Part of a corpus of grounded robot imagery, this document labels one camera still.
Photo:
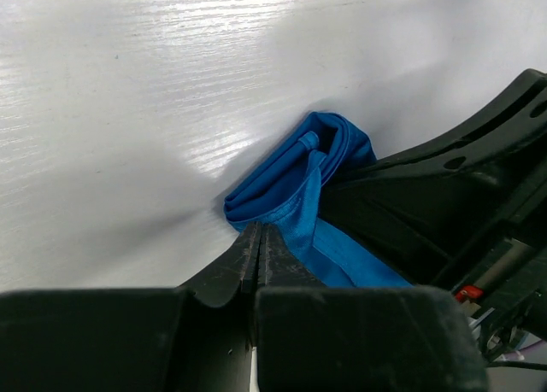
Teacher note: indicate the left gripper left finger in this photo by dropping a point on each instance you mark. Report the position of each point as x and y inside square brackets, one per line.
[193, 337]

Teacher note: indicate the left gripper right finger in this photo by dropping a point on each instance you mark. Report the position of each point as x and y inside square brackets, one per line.
[314, 338]

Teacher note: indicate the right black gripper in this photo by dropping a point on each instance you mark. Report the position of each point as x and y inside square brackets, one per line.
[480, 233]

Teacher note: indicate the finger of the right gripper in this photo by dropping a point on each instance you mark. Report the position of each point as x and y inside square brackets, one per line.
[499, 151]

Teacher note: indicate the blue cloth napkin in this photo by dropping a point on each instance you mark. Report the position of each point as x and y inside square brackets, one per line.
[284, 190]

